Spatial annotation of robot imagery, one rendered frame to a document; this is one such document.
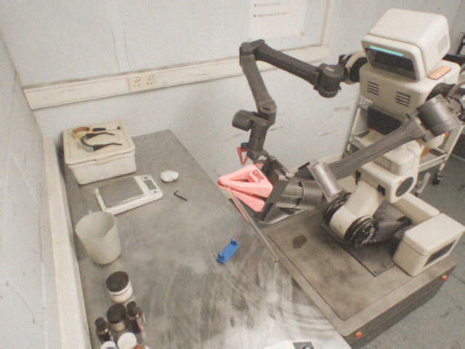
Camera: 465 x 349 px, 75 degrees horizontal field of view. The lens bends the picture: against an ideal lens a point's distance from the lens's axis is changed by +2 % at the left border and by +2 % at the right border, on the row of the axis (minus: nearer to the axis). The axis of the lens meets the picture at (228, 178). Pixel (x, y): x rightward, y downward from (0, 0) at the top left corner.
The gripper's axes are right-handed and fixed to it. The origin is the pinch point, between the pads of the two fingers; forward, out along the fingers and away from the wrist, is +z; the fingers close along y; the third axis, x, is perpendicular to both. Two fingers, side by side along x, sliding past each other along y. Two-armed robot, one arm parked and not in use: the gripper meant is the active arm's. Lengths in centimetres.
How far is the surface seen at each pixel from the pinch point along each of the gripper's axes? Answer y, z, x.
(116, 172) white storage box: -60, -11, -97
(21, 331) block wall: -37.7, 22.2, -4.4
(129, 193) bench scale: -57, -13, -76
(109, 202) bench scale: -61, -5, -73
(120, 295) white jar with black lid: -61, -4, -27
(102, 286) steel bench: -67, 0, -36
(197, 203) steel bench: -50, -39, -62
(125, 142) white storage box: -47, -13, -105
